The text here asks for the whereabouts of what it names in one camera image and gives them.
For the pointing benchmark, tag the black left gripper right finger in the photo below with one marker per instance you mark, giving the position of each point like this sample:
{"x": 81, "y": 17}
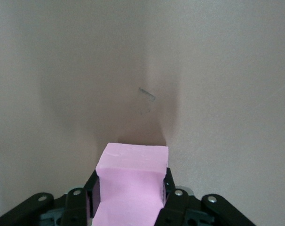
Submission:
{"x": 177, "y": 207}

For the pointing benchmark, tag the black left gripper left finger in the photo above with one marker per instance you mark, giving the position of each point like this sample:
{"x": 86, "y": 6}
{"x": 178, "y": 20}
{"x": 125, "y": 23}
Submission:
{"x": 76, "y": 207}

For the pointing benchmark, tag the brown table cover sheet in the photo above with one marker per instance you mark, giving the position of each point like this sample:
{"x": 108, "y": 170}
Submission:
{"x": 62, "y": 70}

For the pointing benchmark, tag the pink foam cube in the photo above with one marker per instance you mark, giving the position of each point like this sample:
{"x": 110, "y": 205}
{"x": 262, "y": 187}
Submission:
{"x": 130, "y": 179}

